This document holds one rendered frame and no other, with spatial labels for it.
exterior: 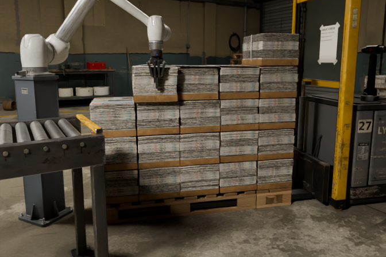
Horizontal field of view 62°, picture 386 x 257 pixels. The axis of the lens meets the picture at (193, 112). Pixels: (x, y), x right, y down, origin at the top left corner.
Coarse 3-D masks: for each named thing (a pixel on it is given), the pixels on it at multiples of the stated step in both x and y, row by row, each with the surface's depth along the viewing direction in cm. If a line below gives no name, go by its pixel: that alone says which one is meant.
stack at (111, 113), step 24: (96, 120) 206; (120, 120) 210; (144, 120) 213; (168, 120) 217; (192, 120) 221; (216, 120) 225; (240, 120) 228; (120, 144) 212; (144, 144) 215; (168, 144) 219; (192, 144) 223; (216, 144) 226; (240, 144) 232; (168, 168) 222; (192, 168) 226; (216, 168) 230; (240, 168) 234; (120, 192) 218; (144, 192) 221; (240, 192) 252; (144, 216) 225; (168, 216) 227
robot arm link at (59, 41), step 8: (80, 0) 217; (88, 0) 217; (96, 0) 221; (72, 8) 221; (80, 8) 218; (88, 8) 220; (72, 16) 220; (80, 16) 221; (64, 24) 222; (72, 24) 222; (56, 32) 226; (64, 32) 223; (72, 32) 225; (48, 40) 223; (56, 40) 223; (64, 40) 226; (56, 48) 223; (64, 48) 227; (56, 56) 225; (64, 56) 233; (48, 64) 228
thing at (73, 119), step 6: (18, 120) 162; (24, 120) 162; (30, 120) 162; (36, 120) 163; (42, 120) 164; (54, 120) 167; (72, 120) 171; (78, 120) 173; (0, 126) 155; (12, 126) 157; (42, 126) 164; (78, 126) 173; (12, 132) 158; (30, 132) 162; (30, 138) 162
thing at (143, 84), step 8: (136, 72) 203; (144, 72) 204; (152, 72) 205; (160, 72) 206; (168, 72) 207; (176, 72) 208; (136, 80) 205; (144, 80) 206; (152, 80) 207; (160, 80) 208; (168, 80) 209; (176, 80) 210; (136, 88) 206; (144, 88) 207; (152, 88) 208; (160, 88) 209; (168, 88) 210; (176, 88) 211
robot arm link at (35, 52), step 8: (24, 40) 206; (32, 40) 206; (40, 40) 209; (24, 48) 205; (32, 48) 206; (40, 48) 208; (48, 48) 216; (24, 56) 206; (32, 56) 206; (40, 56) 209; (48, 56) 216; (24, 64) 207; (32, 64) 207; (40, 64) 210
